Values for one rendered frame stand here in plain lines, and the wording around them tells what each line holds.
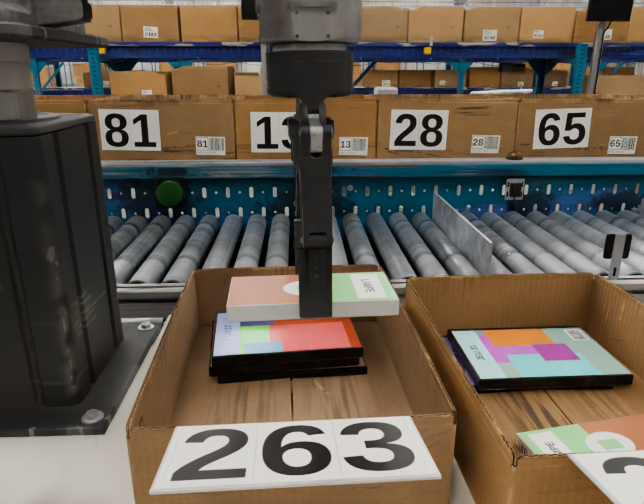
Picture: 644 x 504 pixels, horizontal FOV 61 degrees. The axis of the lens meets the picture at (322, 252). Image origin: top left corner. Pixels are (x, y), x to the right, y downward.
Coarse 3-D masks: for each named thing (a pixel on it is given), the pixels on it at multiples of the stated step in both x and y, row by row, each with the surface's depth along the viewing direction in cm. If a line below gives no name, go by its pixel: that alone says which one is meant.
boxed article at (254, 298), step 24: (240, 288) 54; (264, 288) 54; (288, 288) 54; (336, 288) 54; (360, 288) 54; (384, 288) 54; (240, 312) 50; (264, 312) 50; (288, 312) 50; (336, 312) 51; (360, 312) 51; (384, 312) 51
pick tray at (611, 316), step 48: (432, 288) 78; (480, 288) 79; (528, 288) 79; (576, 288) 80; (432, 336) 63; (624, 336) 72; (480, 432) 48; (480, 480) 49; (528, 480) 42; (576, 480) 43
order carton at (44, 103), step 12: (36, 96) 172; (48, 96) 172; (60, 96) 172; (72, 96) 172; (84, 96) 173; (96, 96) 173; (36, 108) 146; (48, 108) 146; (60, 108) 146; (72, 108) 146; (84, 108) 146
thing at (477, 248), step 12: (444, 204) 139; (432, 216) 151; (444, 216) 139; (456, 216) 128; (444, 228) 139; (456, 228) 129; (468, 228) 120; (456, 240) 129; (468, 240) 120; (480, 240) 112; (468, 252) 120; (480, 252) 112; (480, 264) 112
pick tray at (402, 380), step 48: (192, 288) 78; (192, 336) 77; (384, 336) 79; (144, 384) 51; (192, 384) 68; (240, 384) 68; (288, 384) 67; (336, 384) 68; (384, 384) 68; (432, 384) 54; (144, 432) 45; (432, 432) 47; (144, 480) 46; (432, 480) 49
